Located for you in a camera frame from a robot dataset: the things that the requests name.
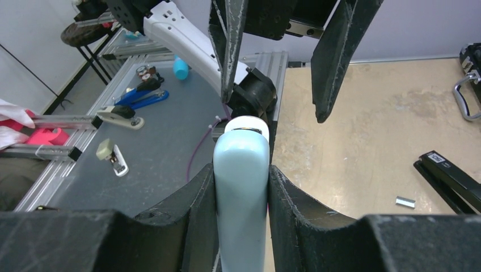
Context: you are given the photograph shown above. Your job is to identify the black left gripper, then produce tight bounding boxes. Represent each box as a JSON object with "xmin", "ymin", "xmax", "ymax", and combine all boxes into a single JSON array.
[{"xmin": 208, "ymin": 0, "xmax": 383, "ymax": 124}]

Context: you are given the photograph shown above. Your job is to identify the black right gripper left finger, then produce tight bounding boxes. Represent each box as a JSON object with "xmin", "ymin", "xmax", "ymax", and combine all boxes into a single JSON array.
[{"xmin": 1, "ymin": 163, "xmax": 220, "ymax": 271}]

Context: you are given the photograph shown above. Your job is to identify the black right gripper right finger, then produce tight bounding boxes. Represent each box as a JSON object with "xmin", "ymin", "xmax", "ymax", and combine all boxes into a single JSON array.
[{"xmin": 268, "ymin": 165, "xmax": 480, "ymax": 271}]

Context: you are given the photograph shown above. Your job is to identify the light blue stapler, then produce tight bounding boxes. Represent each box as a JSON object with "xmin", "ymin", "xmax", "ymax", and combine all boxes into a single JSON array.
[{"xmin": 213, "ymin": 116, "xmax": 269, "ymax": 271}]

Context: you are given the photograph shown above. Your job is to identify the grey staple strip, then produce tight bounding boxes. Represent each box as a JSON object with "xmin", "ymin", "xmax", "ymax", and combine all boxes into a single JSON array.
[{"xmin": 395, "ymin": 196, "xmax": 416, "ymax": 209}]

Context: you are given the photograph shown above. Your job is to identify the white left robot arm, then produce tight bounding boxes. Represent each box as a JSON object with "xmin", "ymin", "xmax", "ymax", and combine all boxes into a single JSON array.
[{"xmin": 74, "ymin": 1, "xmax": 382, "ymax": 123}]

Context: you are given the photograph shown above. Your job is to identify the small beige stapler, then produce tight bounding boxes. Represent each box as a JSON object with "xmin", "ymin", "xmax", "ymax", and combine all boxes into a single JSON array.
[{"xmin": 96, "ymin": 139, "xmax": 129, "ymax": 177}]

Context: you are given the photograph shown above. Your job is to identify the beige black stapler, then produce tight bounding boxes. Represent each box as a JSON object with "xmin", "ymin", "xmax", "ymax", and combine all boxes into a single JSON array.
[{"xmin": 96, "ymin": 105, "xmax": 145, "ymax": 130}]

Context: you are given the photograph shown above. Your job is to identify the light blue bottle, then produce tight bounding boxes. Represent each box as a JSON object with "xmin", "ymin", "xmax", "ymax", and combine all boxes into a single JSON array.
[{"xmin": 172, "ymin": 55, "xmax": 189, "ymax": 80}]

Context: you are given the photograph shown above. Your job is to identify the pink plastic object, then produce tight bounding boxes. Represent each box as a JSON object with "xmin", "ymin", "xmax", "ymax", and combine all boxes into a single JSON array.
[{"xmin": 1, "ymin": 113, "xmax": 69, "ymax": 150}]

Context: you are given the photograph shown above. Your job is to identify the black poker chip case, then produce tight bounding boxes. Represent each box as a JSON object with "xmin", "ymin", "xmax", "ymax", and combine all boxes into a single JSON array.
[{"xmin": 453, "ymin": 42, "xmax": 480, "ymax": 122}]

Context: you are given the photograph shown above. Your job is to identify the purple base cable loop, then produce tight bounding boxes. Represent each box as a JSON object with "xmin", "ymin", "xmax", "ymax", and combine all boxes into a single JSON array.
[{"xmin": 185, "ymin": 103, "xmax": 233, "ymax": 184}]

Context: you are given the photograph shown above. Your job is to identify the blue handled pliers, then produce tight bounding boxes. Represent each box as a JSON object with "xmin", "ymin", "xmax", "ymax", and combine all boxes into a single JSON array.
[{"xmin": 114, "ymin": 77, "xmax": 170, "ymax": 109}]

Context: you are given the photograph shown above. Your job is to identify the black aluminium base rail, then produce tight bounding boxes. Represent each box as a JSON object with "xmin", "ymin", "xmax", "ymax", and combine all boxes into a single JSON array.
[{"xmin": 1, "ymin": 53, "xmax": 277, "ymax": 216}]

